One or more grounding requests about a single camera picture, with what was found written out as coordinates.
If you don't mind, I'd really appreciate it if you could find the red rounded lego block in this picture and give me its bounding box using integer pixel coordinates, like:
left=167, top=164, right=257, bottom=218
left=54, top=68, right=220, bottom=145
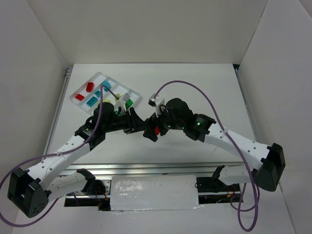
left=154, top=127, right=160, bottom=136

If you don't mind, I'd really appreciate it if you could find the small dark green lego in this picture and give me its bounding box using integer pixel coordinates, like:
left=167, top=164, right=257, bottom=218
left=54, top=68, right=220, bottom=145
left=125, top=98, right=133, bottom=109

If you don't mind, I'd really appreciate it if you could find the blue stack lego brick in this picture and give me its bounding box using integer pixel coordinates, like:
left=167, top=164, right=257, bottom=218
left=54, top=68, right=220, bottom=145
left=86, top=97, right=98, bottom=107

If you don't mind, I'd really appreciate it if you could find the red stack lego brick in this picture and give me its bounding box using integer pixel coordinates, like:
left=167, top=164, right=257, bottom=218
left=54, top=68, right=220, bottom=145
left=75, top=94, right=85, bottom=101

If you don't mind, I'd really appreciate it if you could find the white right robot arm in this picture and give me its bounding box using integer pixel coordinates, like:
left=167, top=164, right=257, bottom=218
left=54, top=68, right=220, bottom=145
left=143, top=97, right=286, bottom=192

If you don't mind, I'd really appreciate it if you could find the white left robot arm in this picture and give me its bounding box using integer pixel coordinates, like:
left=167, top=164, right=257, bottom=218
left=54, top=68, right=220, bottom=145
left=8, top=102, right=146, bottom=218

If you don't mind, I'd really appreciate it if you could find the white divided sorting tray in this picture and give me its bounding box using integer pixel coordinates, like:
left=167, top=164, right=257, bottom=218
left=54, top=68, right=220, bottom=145
left=69, top=72, right=141, bottom=115

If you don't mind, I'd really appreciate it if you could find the silver foil tape sheet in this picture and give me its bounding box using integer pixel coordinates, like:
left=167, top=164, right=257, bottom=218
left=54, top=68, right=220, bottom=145
left=110, top=175, right=199, bottom=211

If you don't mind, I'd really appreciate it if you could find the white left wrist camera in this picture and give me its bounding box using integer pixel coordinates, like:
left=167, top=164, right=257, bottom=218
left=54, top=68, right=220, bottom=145
left=115, top=94, right=130, bottom=112

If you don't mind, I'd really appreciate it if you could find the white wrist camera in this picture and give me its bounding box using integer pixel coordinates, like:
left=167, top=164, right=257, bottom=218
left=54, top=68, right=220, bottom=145
left=115, top=94, right=130, bottom=112
left=148, top=94, right=165, bottom=117

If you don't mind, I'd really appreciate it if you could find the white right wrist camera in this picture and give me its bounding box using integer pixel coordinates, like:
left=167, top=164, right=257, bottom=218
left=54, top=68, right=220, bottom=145
left=148, top=94, right=165, bottom=117

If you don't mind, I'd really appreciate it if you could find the aluminium front rail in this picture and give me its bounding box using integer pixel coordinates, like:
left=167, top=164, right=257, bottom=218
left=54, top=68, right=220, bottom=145
left=60, top=162, right=242, bottom=176

